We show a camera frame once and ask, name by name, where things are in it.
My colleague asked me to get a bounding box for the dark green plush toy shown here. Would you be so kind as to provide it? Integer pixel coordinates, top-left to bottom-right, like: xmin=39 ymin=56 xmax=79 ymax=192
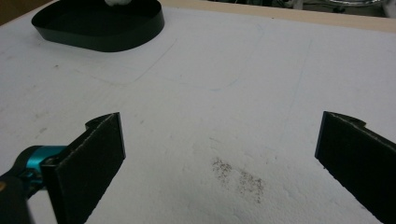
xmin=104 ymin=0 xmax=134 ymax=7

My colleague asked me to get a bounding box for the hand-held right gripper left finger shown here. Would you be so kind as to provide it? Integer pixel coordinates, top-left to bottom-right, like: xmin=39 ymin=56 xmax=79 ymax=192
xmin=40 ymin=112 xmax=127 ymax=224

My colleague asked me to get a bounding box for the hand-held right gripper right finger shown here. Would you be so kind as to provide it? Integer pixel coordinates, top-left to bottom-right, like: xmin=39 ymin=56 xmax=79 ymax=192
xmin=314 ymin=110 xmax=396 ymax=224

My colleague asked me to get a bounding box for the black oval metal tray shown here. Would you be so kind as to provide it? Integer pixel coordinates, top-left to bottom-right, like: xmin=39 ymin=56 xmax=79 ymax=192
xmin=31 ymin=0 xmax=165 ymax=53

